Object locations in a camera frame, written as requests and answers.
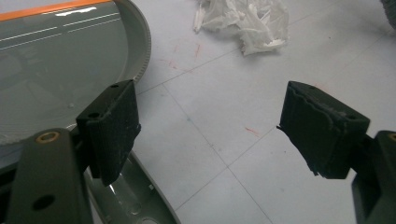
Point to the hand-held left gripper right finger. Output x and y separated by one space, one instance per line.
320 133

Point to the pile of white paper shreds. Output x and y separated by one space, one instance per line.
249 25

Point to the grey dustpan with orange edge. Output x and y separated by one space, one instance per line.
62 62

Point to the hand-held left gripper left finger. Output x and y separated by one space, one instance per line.
112 130

